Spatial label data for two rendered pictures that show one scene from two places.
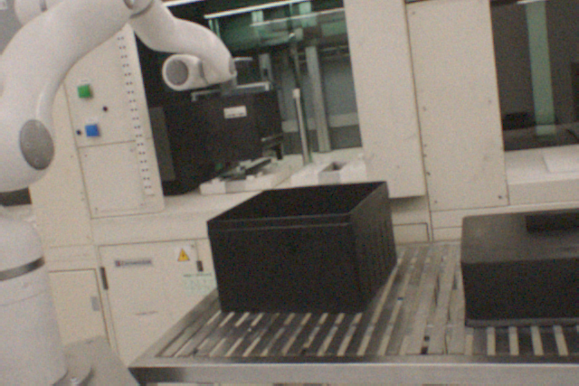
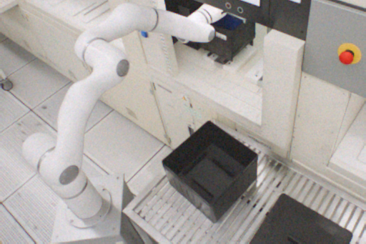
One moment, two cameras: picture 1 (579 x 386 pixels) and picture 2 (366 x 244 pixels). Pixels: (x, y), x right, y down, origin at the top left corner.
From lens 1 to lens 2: 1.13 m
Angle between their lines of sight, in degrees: 43
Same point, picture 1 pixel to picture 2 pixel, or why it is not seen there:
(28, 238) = (76, 187)
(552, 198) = (347, 176)
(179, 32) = (176, 28)
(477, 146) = (319, 142)
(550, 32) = not seen: outside the picture
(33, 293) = (81, 199)
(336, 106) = not seen: outside the picture
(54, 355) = (94, 208)
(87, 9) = (99, 84)
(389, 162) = (271, 131)
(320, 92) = not seen: outside the picture
